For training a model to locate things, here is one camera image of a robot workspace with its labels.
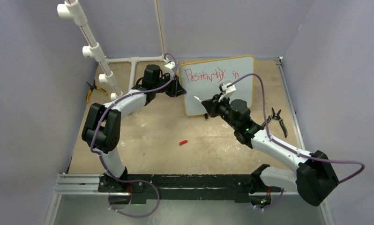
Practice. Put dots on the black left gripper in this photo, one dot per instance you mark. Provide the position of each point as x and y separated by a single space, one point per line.
175 89

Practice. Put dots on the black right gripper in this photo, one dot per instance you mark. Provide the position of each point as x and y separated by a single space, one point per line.
213 105

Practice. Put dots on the yellow-framed whiteboard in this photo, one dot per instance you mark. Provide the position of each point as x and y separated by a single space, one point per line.
202 79

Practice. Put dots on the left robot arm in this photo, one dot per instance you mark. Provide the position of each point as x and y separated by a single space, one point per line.
101 130

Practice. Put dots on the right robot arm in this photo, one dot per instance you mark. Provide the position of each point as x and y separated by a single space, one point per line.
311 175

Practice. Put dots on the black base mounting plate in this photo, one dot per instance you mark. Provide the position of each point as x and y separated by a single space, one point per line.
239 188

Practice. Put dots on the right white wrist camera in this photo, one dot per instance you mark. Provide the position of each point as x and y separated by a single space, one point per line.
227 89

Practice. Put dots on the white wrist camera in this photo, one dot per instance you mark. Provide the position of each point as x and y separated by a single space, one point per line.
170 67
227 89

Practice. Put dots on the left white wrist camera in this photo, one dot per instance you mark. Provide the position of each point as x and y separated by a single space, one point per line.
170 67

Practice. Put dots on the green-handled pliers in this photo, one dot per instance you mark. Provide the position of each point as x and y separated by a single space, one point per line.
276 116

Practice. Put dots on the yellow-handled pliers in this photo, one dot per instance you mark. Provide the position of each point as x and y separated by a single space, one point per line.
92 87

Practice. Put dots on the white PVC pipe frame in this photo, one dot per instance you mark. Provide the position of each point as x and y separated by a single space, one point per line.
117 31

